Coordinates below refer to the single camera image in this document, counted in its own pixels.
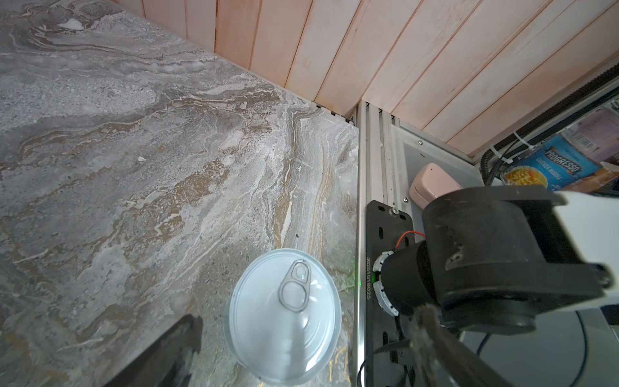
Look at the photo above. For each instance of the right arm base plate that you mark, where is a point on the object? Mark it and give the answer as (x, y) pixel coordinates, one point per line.
(391, 274)

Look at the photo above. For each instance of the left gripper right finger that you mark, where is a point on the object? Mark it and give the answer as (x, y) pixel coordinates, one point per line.
(441, 359)

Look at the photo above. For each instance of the blue Progresso soup package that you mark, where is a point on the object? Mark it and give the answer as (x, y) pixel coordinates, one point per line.
(555, 165)

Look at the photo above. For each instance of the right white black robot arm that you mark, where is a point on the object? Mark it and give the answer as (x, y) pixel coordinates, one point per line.
(491, 259)

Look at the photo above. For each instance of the pink plastic case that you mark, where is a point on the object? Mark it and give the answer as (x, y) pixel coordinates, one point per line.
(431, 182)

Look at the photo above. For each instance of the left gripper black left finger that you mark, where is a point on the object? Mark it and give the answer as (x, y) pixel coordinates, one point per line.
(167, 362)

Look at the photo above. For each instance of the teal label pull-tab can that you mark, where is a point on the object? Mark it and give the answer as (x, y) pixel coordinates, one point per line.
(284, 317)

